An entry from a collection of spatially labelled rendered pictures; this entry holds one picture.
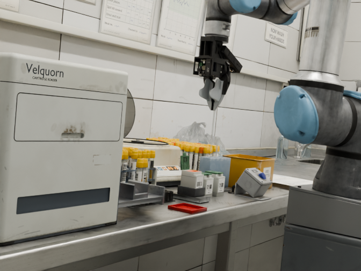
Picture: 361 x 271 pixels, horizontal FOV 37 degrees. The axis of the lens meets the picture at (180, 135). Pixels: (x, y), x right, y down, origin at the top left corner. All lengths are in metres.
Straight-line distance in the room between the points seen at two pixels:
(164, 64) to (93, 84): 1.26
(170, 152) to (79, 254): 0.77
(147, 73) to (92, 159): 1.18
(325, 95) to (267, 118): 1.98
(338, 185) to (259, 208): 0.36
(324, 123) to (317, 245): 0.27
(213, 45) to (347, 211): 0.63
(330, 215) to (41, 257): 0.64
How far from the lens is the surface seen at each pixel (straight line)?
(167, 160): 1.66
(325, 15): 1.18
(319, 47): 1.17
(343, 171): 1.24
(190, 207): 1.31
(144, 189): 1.17
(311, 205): 1.24
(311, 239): 1.24
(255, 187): 1.55
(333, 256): 1.23
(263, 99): 3.06
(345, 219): 1.22
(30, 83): 0.88
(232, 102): 2.74
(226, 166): 1.65
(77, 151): 0.96
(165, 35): 2.22
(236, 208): 1.41
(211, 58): 1.54
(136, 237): 1.07
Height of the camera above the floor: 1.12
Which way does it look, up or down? 3 degrees down
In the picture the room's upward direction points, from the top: 5 degrees clockwise
